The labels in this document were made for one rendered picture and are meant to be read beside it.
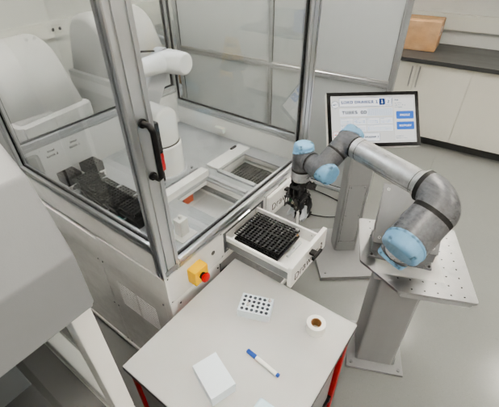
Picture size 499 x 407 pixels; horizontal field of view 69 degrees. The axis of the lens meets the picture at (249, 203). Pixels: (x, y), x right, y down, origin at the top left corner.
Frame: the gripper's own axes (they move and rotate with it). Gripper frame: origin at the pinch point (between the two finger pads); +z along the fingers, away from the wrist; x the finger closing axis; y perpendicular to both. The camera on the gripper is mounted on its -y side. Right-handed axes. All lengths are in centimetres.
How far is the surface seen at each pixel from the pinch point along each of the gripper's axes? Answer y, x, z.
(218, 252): 27.0, -22.3, 12.3
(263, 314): 37.8, 8.4, 17.7
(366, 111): -87, -8, -14
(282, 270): 21.3, 5.7, 10.1
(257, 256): 21.3, -6.0, 9.6
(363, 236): -28.8, 20.7, 21.5
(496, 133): -297, 56, 67
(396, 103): -100, 3, -17
